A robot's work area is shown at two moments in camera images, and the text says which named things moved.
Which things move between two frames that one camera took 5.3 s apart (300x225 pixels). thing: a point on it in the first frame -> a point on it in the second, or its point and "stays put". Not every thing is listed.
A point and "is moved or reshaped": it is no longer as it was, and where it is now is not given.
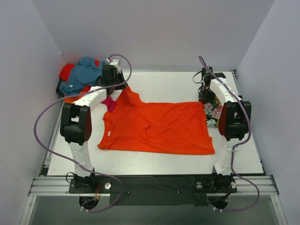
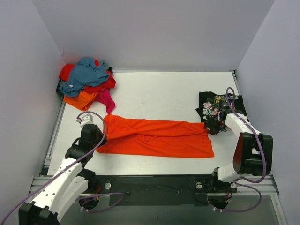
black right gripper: (204, 94) -> (214, 126)
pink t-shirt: (111, 104) stays put
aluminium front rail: (61, 186) stays put
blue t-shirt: (85, 73) stays put
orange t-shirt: (176, 128) is moved or reshaped
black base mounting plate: (156, 191) stays put
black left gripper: (119, 82) -> (99, 136)
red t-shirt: (65, 71) stays put
